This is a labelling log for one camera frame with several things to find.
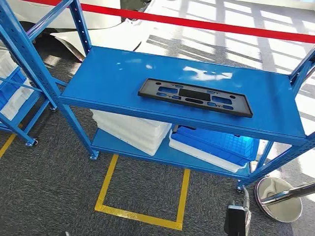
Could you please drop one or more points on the white plastic bin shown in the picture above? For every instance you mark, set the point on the white plastic bin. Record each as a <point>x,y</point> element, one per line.
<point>6,63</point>
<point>16,102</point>

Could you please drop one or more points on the black plastic mounting plate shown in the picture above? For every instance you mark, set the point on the black plastic mounting plate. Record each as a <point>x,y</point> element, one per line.
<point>152,91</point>

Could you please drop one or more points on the stacked white plastic trays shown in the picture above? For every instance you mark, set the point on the stacked white plastic trays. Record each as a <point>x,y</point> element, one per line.
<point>133,133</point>

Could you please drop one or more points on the blue plastic crate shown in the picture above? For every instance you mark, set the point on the blue plastic crate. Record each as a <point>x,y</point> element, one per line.
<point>216,143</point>

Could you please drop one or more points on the blue metal shelf rack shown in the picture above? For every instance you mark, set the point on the blue metal shelf rack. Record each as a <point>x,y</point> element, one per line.
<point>110,78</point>
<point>16,129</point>

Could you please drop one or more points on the white car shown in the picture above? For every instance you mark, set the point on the white car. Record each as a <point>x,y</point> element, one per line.
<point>103,35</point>

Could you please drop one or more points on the blue plastic bin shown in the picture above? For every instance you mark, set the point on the blue plastic bin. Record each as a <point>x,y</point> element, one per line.
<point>10,88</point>

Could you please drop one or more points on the red barrier belt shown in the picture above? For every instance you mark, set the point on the red barrier belt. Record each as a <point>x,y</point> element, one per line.
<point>196,23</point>

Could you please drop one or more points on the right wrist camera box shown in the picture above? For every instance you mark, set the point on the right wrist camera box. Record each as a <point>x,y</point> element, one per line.
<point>236,220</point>

